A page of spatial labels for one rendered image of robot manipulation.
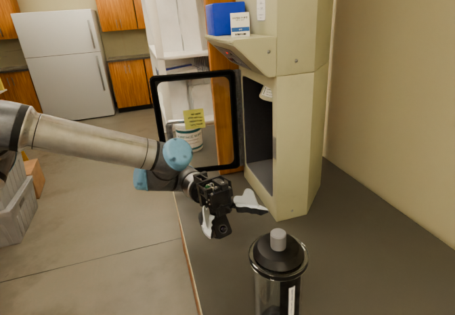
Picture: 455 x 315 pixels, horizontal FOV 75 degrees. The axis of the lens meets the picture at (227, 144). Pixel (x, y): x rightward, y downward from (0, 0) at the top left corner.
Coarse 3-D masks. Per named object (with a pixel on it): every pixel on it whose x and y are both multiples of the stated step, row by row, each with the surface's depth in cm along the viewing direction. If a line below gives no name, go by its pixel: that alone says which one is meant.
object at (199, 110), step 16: (192, 80) 105; (208, 80) 105; (224, 80) 106; (160, 96) 106; (176, 96) 106; (192, 96) 107; (208, 96) 108; (224, 96) 108; (176, 112) 109; (192, 112) 109; (208, 112) 110; (224, 112) 111; (176, 128) 111; (192, 128) 112; (208, 128) 112; (224, 128) 113; (192, 144) 114; (208, 144) 115; (224, 144) 116; (192, 160) 117; (208, 160) 118; (224, 160) 119
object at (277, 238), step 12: (276, 228) 53; (264, 240) 55; (276, 240) 51; (288, 240) 54; (264, 252) 52; (276, 252) 52; (288, 252) 52; (300, 252) 52; (264, 264) 51; (276, 264) 50; (288, 264) 50
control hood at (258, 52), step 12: (204, 36) 98; (216, 36) 89; (228, 36) 85; (252, 36) 79; (264, 36) 76; (216, 48) 101; (228, 48) 81; (240, 48) 72; (252, 48) 72; (264, 48) 73; (252, 60) 74; (264, 60) 74; (264, 72) 76
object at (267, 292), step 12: (300, 240) 56; (252, 252) 54; (300, 264) 51; (276, 276) 49; (264, 288) 53; (276, 288) 51; (300, 288) 53; (264, 300) 54; (276, 300) 52; (300, 300) 55; (264, 312) 55; (276, 312) 54; (300, 312) 57
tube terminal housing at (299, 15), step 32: (256, 0) 81; (288, 0) 71; (320, 0) 75; (256, 32) 85; (288, 32) 74; (320, 32) 80; (288, 64) 77; (320, 64) 85; (288, 96) 80; (320, 96) 91; (288, 128) 84; (320, 128) 98; (288, 160) 88; (320, 160) 107; (256, 192) 112; (288, 192) 93
